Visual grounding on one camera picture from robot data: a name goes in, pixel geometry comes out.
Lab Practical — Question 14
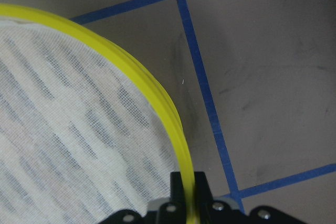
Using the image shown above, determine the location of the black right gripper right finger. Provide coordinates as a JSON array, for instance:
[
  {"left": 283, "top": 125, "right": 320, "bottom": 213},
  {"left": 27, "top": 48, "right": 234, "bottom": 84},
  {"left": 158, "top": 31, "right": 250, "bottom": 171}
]
[{"left": 194, "top": 172, "right": 216, "bottom": 223}]

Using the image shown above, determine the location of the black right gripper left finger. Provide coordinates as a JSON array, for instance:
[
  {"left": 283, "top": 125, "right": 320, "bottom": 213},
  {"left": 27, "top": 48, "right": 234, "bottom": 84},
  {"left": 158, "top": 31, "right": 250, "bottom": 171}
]
[{"left": 156, "top": 172, "right": 186, "bottom": 224}]

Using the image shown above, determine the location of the white steamer liner cloth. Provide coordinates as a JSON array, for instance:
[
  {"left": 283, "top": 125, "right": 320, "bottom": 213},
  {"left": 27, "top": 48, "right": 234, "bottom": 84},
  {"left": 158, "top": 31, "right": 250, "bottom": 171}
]
[{"left": 1, "top": 19, "right": 178, "bottom": 223}]

